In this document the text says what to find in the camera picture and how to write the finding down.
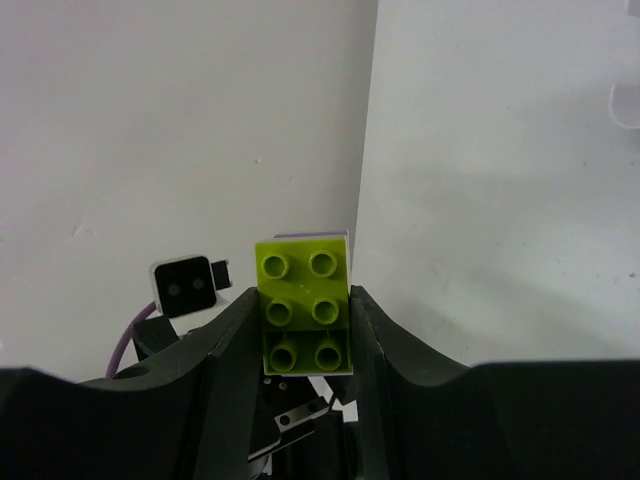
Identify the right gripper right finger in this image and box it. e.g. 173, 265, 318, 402
350, 286, 639, 479

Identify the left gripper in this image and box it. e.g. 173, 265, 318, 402
132, 314, 359, 480

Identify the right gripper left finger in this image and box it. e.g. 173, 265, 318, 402
1, 288, 261, 479

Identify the green and purple lego stack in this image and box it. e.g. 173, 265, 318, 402
254, 231, 353, 376

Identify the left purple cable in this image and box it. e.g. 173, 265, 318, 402
105, 302, 157, 379

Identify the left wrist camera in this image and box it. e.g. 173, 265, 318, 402
149, 254, 233, 320

